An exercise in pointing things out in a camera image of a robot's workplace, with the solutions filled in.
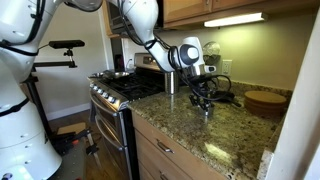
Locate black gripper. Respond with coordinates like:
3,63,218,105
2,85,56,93
189,73,218,116

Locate black cast iron skillet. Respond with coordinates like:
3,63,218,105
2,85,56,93
210,89,242,108

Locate perforated steel utensil holder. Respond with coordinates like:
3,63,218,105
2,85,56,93
164,70,180,95

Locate wooden lower cabinets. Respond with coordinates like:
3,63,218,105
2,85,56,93
131,111,229,180

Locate wooden cabinets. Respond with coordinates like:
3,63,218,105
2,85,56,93
162,0,320,30
131,111,229,180

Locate under-cabinet light bar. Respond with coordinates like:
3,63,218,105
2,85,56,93
203,12,269,28

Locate steel frying pan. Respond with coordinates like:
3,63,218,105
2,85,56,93
88,69,132,80

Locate stainless steel gas range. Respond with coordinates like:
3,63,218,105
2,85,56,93
87,52,167,180

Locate wooden upper cabinets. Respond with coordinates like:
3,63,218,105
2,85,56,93
162,0,320,30

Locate white pantry door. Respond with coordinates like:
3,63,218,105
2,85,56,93
264,6,320,180

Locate black orange bar clamp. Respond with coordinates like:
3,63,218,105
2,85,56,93
84,128,102,168
49,128,92,155

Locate flat wooden board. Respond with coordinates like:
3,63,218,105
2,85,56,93
56,121,88,136

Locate robot mounting platform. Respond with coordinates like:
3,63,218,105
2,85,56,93
49,138,88,180

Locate wrist mounted camera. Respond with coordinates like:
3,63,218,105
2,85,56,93
203,65,217,74

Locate white wall outlet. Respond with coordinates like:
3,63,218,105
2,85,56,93
221,59,233,77

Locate black camera bar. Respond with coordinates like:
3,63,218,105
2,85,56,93
48,39,86,50

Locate black camera stand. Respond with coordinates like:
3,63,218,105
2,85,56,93
21,48,78,148

